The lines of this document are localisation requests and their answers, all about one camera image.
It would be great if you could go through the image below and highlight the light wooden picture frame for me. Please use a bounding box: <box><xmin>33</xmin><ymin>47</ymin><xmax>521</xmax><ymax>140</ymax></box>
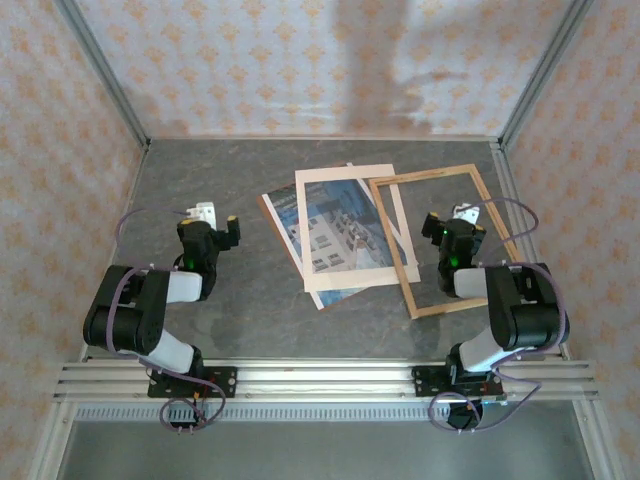
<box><xmin>368</xmin><ymin>163</ymin><xmax>526</xmax><ymax>320</ymax></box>

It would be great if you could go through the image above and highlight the building photo print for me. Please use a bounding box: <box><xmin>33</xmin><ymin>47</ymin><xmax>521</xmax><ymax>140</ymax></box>
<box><xmin>257</xmin><ymin>160</ymin><xmax>397</xmax><ymax>312</ymax></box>

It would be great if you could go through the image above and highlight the white mat board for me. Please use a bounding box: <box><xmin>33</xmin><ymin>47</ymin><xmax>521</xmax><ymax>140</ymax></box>
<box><xmin>294</xmin><ymin>162</ymin><xmax>422</xmax><ymax>294</ymax></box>

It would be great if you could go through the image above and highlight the thin aluminium side strip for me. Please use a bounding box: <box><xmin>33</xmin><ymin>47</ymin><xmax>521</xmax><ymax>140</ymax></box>
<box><xmin>79</xmin><ymin>144</ymin><xmax>151</xmax><ymax>362</ymax></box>

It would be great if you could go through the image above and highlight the thin aluminium back bar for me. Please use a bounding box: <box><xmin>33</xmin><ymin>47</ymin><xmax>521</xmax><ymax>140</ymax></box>
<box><xmin>147</xmin><ymin>133</ymin><xmax>501</xmax><ymax>142</ymax></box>

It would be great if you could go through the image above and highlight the black connector box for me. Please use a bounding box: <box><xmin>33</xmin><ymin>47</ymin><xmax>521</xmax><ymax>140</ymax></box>
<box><xmin>166</xmin><ymin>403</ymin><xmax>207</xmax><ymax>434</ymax></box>
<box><xmin>446</xmin><ymin>401</ymin><xmax>485</xmax><ymax>432</ymax></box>

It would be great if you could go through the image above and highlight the aluminium lower leg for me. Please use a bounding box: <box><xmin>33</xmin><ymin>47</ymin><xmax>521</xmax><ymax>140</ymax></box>
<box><xmin>573</xmin><ymin>399</ymin><xmax>619</xmax><ymax>480</ymax></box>
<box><xmin>27</xmin><ymin>399</ymin><xmax>76</xmax><ymax>480</ymax></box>

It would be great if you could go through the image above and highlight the grey metal sheet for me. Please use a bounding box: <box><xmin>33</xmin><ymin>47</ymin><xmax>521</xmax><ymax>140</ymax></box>
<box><xmin>54</xmin><ymin>419</ymin><xmax>594</xmax><ymax>480</ymax></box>

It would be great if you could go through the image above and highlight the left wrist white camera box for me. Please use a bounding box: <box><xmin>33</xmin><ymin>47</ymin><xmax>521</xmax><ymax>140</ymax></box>
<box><xmin>185</xmin><ymin>201</ymin><xmax>218</xmax><ymax>227</ymax></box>

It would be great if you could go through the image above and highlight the wide aluminium side rail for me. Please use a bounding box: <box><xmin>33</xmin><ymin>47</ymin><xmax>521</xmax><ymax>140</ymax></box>
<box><xmin>489</xmin><ymin>140</ymin><xmax>572</xmax><ymax>362</ymax></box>

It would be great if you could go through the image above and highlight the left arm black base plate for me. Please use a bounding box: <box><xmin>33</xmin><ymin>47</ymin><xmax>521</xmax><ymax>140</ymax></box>
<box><xmin>147</xmin><ymin>366</ymin><xmax>238</xmax><ymax>400</ymax></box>

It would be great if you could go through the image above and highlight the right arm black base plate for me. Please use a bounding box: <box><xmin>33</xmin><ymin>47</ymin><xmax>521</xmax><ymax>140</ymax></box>
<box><xmin>411</xmin><ymin>366</ymin><xmax>505</xmax><ymax>400</ymax></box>

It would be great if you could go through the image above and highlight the aluminium corner post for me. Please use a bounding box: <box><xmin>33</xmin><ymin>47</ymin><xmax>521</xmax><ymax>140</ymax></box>
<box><xmin>53</xmin><ymin>0</ymin><xmax>152</xmax><ymax>151</ymax></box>
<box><xmin>498</xmin><ymin>0</ymin><xmax>596</xmax><ymax>149</ymax></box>

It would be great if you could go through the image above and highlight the aluminium slotted mounting rail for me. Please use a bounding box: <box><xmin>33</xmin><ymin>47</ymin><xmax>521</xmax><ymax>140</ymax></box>
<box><xmin>52</xmin><ymin>358</ymin><xmax>600</xmax><ymax>402</ymax></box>

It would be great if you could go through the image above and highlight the grey slotted cable duct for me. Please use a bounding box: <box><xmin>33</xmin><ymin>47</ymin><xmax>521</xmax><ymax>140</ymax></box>
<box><xmin>74</xmin><ymin>404</ymin><xmax>576</xmax><ymax>422</ymax></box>

